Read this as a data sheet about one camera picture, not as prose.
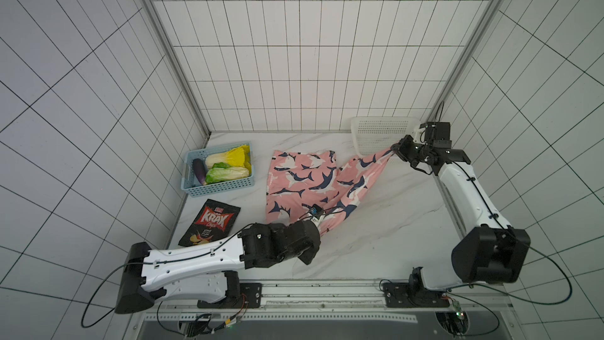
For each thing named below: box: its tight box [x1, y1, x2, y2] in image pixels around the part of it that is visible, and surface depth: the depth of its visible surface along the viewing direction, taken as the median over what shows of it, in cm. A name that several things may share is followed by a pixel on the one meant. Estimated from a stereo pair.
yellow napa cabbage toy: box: [205, 144, 252, 175], surface depth 102 cm
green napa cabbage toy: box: [205, 162, 250, 185], surface depth 97 cm
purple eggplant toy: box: [192, 158, 208, 186], surface depth 103 cm
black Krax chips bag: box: [178, 198, 242, 248], surface depth 91 cm
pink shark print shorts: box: [265, 147, 395, 236], surface depth 97 cm
